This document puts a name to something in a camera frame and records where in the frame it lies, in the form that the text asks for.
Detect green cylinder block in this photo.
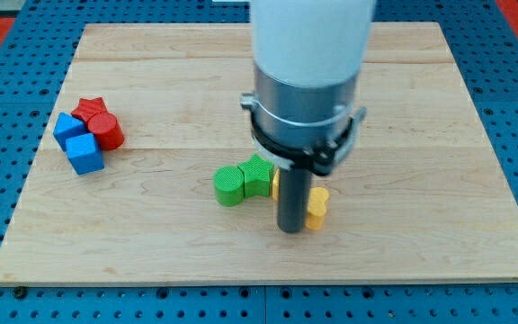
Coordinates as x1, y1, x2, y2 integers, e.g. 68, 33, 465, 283
213, 166, 245, 207

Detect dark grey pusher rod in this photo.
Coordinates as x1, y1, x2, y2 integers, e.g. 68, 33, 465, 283
277, 168, 312, 233

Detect yellow block behind rod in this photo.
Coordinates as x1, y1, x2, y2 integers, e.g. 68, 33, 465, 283
271, 169, 280, 202

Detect green star block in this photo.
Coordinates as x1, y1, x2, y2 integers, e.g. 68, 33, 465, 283
237, 154, 274, 198

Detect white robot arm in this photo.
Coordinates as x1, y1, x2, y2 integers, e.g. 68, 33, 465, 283
240, 0, 376, 233

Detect blue block rear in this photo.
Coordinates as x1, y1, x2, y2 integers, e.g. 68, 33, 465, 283
53, 112, 87, 151

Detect blue cube block front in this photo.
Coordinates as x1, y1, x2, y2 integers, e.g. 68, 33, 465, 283
66, 133, 104, 176

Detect wooden board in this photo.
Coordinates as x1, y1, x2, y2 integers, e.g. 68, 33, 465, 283
0, 21, 518, 288

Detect red cylinder block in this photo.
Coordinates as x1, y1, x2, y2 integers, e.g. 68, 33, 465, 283
87, 112, 125, 151

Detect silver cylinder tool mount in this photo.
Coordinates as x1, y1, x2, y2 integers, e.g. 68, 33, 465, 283
240, 66, 367, 176

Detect yellow heart block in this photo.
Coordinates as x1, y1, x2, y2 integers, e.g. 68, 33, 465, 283
305, 187, 330, 230

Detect red star block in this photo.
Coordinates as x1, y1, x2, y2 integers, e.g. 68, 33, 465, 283
71, 97, 107, 124

